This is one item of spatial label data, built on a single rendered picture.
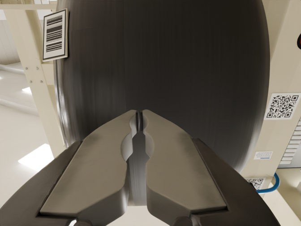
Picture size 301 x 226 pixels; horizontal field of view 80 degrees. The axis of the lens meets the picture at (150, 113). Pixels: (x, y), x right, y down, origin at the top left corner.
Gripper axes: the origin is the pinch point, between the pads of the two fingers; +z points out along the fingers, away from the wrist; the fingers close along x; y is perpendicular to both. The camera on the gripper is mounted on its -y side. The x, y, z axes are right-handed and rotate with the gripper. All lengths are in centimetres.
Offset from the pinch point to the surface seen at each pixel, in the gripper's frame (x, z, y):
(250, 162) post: 32, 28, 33
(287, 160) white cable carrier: 44, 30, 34
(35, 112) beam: -323, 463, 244
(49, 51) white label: -11.4, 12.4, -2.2
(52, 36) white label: -11.0, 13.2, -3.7
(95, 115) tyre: -5.6, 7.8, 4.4
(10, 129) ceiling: -354, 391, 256
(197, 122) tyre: 6.8, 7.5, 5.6
